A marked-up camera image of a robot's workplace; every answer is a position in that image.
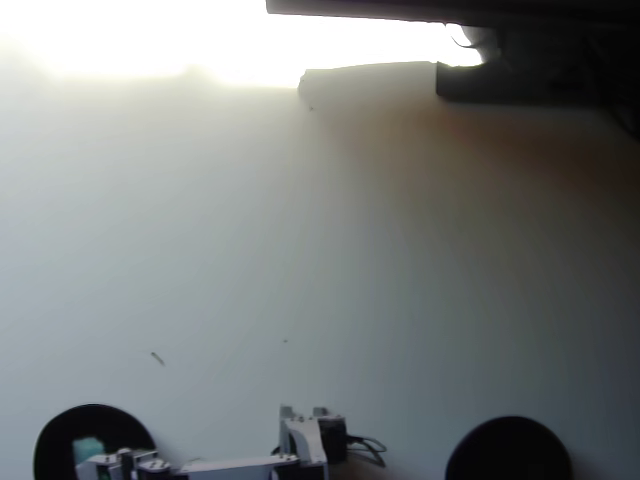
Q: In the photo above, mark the blue foam cube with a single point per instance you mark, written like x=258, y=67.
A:
x=88, y=447

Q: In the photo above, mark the small green scrap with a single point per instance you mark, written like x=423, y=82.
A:
x=158, y=358

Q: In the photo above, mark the white Koch robot arm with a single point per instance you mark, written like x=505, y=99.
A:
x=300, y=445

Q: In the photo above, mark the gripper with black motor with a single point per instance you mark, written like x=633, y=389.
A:
x=150, y=465

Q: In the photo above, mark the dark rectangular box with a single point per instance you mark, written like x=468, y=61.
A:
x=540, y=70

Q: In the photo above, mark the black round bowl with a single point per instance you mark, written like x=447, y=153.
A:
x=57, y=440
x=507, y=450

